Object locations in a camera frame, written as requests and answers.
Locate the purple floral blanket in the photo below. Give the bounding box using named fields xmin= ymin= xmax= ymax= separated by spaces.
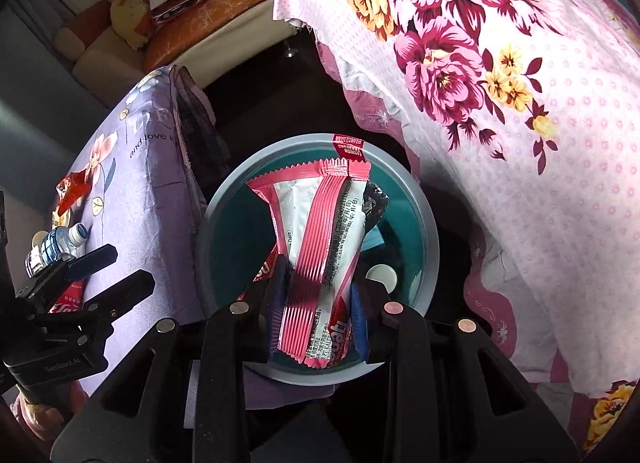
xmin=10 ymin=66 xmax=236 ymax=396

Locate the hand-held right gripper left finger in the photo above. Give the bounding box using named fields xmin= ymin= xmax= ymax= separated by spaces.
xmin=50 ymin=255 xmax=297 ymax=463

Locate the orange seat cushion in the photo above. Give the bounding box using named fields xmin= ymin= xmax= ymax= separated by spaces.
xmin=142 ymin=0 xmax=277 ymax=72

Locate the clear plastic water bottle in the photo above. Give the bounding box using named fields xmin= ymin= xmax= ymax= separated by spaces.
xmin=25 ymin=223 xmax=90 ymax=279

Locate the red flat packet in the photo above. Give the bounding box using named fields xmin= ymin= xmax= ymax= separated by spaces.
xmin=52 ymin=280 xmax=89 ymax=315

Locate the black crumpled wrapper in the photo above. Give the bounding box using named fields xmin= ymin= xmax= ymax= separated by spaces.
xmin=362 ymin=182 xmax=390 ymax=240

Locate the pink floral bed sheet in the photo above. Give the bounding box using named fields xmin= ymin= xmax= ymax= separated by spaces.
xmin=272 ymin=0 xmax=640 ymax=455

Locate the yellow pillow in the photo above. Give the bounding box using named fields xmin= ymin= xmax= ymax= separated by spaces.
xmin=110 ymin=0 xmax=162 ymax=52

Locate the cream sofa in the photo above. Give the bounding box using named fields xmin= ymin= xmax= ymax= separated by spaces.
xmin=52 ymin=0 xmax=301 ymax=110

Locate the orange red snack wrapper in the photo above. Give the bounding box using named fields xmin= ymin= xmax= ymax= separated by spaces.
xmin=53 ymin=170 xmax=94 ymax=230

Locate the white round lid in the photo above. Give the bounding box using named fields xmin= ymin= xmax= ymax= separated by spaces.
xmin=365 ymin=264 xmax=398 ymax=294

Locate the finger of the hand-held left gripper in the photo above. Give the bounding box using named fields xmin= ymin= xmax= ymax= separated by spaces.
xmin=30 ymin=270 xmax=156 ymax=345
xmin=17 ymin=244 xmax=119 ymax=305

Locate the person's left hand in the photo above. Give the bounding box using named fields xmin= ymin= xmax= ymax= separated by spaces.
xmin=12 ymin=385 xmax=87 ymax=444

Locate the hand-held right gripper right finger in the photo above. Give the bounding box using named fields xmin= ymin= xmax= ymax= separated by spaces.
xmin=350 ymin=279 xmax=581 ymax=463

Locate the teal plastic bin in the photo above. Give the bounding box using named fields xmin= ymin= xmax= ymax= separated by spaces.
xmin=194 ymin=132 xmax=441 ymax=387

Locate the pink and white snack wrapper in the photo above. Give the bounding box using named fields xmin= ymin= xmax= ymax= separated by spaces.
xmin=237 ymin=159 xmax=373 ymax=370

